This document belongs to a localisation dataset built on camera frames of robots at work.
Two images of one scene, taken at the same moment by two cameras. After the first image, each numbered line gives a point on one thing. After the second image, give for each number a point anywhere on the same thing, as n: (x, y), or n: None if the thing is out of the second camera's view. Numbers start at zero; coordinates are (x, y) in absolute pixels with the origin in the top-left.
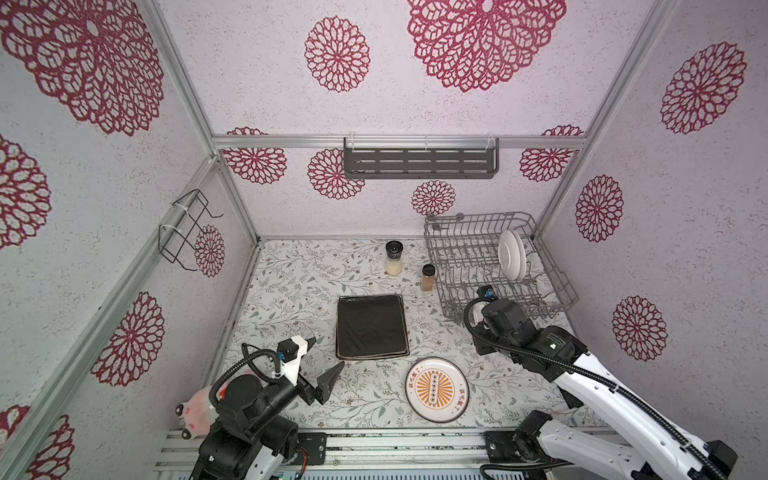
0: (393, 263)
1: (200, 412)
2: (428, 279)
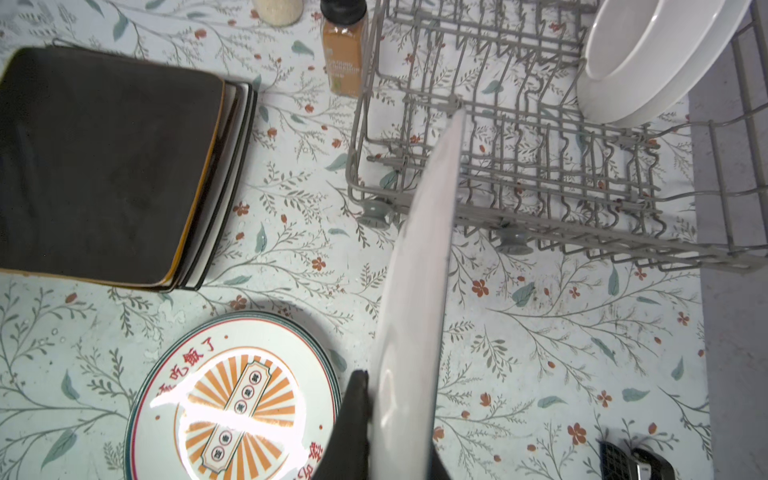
0: (279, 13)
1: None
2: (343, 26)
